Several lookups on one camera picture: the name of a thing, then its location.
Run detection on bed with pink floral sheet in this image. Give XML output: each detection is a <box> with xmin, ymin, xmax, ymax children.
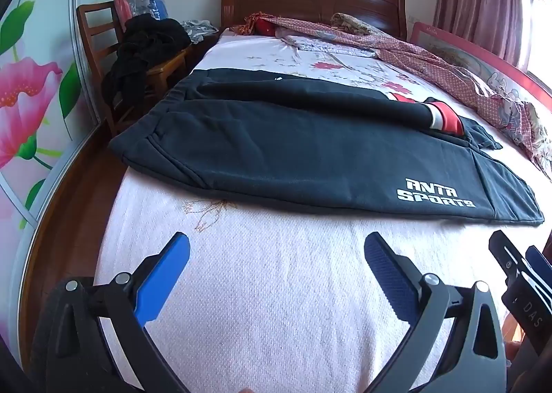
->
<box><xmin>92</xmin><ymin>24</ymin><xmax>552</xmax><ymax>393</ymax></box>

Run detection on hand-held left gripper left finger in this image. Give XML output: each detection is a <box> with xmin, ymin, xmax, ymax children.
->
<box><xmin>45</xmin><ymin>232</ymin><xmax>191</xmax><ymax>393</ymax></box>

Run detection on beige floral pillow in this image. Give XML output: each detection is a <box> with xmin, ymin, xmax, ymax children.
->
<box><xmin>330</xmin><ymin>12</ymin><xmax>372</xmax><ymax>36</ymax></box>

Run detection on wooden nightstand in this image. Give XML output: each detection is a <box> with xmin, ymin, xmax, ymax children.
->
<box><xmin>183</xmin><ymin>31</ymin><xmax>221</xmax><ymax>77</ymax></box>

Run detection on red patterned blanket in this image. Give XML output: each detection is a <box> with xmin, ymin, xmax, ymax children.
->
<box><xmin>244</xmin><ymin>11</ymin><xmax>552</xmax><ymax>180</ymax></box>

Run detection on folded pale printed cloth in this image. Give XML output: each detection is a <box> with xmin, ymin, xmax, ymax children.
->
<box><xmin>276</xmin><ymin>26</ymin><xmax>380</xmax><ymax>58</ymax></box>

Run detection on grey patterned cloth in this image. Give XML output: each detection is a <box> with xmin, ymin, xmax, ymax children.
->
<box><xmin>180</xmin><ymin>20</ymin><xmax>220</xmax><ymax>42</ymax></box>

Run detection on dark sports pants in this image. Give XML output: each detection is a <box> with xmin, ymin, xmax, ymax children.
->
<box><xmin>108</xmin><ymin>68</ymin><xmax>545</xmax><ymax>227</ymax></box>

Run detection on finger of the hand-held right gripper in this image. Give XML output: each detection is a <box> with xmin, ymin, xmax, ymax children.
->
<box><xmin>525</xmin><ymin>245</ymin><xmax>552</xmax><ymax>278</ymax></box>
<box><xmin>489</xmin><ymin>230</ymin><xmax>530</xmax><ymax>281</ymax></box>

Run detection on pile of black clothes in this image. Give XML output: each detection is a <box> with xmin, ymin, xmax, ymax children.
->
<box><xmin>101</xmin><ymin>13</ymin><xmax>193</xmax><ymax>107</ymax></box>

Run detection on red white black garment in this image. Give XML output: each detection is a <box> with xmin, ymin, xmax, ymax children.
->
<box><xmin>388</xmin><ymin>91</ymin><xmax>503</xmax><ymax>152</ymax></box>

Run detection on floral wardrobe door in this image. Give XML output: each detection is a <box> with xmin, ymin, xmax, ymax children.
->
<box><xmin>0</xmin><ymin>0</ymin><xmax>145</xmax><ymax>256</ymax></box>

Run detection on pink bed guard rail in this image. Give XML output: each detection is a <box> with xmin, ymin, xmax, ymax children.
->
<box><xmin>409</xmin><ymin>21</ymin><xmax>552</xmax><ymax>148</ymax></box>

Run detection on wooden chair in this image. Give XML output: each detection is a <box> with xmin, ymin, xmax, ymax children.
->
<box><xmin>77</xmin><ymin>0</ymin><xmax>193</xmax><ymax>137</ymax></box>

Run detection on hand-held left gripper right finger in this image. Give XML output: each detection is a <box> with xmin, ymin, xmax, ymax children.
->
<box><xmin>363</xmin><ymin>232</ymin><xmax>507</xmax><ymax>393</ymax></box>

